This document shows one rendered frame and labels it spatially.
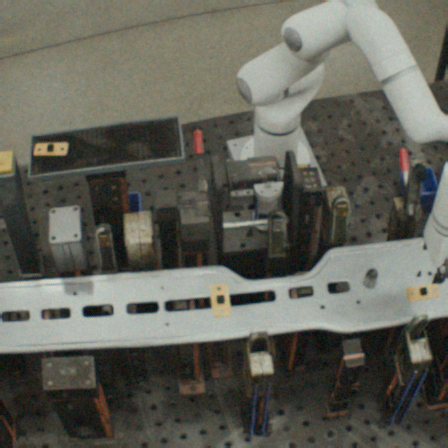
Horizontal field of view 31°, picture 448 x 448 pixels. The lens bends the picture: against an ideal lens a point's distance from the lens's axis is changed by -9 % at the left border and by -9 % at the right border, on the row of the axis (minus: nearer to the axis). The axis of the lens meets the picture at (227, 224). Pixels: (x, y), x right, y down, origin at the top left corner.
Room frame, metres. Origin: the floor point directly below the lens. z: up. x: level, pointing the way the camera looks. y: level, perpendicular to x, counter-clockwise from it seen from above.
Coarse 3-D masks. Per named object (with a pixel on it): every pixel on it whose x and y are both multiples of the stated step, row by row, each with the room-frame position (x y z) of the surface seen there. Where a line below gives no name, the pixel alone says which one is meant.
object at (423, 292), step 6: (408, 288) 1.01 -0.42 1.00; (414, 288) 1.01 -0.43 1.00; (420, 288) 1.01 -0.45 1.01; (426, 288) 1.01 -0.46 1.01; (432, 288) 1.01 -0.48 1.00; (438, 288) 1.01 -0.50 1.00; (408, 294) 1.00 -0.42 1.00; (414, 294) 1.00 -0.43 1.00; (420, 294) 1.00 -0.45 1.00; (426, 294) 0.99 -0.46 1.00; (432, 294) 0.99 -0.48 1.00; (438, 294) 0.99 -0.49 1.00; (414, 300) 0.98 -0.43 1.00
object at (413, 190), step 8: (416, 160) 1.22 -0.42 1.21; (408, 168) 1.22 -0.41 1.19; (416, 168) 1.20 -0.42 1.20; (424, 168) 1.20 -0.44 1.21; (408, 176) 1.21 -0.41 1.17; (416, 176) 1.18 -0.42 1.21; (424, 176) 1.17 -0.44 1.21; (408, 184) 1.20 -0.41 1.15; (416, 184) 1.20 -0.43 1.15; (408, 192) 1.19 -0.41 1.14; (416, 192) 1.20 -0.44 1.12; (408, 200) 1.18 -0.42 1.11; (416, 200) 1.19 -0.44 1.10; (416, 208) 1.18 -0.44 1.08; (416, 216) 1.18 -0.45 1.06
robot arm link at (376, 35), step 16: (352, 0) 1.39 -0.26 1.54; (368, 0) 1.37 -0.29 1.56; (352, 16) 1.27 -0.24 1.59; (368, 16) 1.24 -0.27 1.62; (384, 16) 1.25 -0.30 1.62; (352, 32) 1.24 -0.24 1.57; (368, 32) 1.22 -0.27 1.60; (384, 32) 1.21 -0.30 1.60; (368, 48) 1.20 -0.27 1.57; (384, 48) 1.19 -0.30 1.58; (400, 48) 1.19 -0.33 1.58; (384, 64) 1.17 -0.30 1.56; (400, 64) 1.16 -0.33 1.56; (416, 64) 1.18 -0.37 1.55
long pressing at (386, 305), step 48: (0, 288) 1.00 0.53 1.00; (48, 288) 1.00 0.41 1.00; (96, 288) 1.01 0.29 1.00; (144, 288) 1.02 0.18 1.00; (192, 288) 1.02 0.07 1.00; (240, 288) 1.02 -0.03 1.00; (288, 288) 1.02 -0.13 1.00; (384, 288) 1.02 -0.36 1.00; (0, 336) 0.87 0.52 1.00; (48, 336) 0.88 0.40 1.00; (96, 336) 0.88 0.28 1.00; (144, 336) 0.89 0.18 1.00; (192, 336) 0.90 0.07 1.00; (240, 336) 0.90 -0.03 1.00
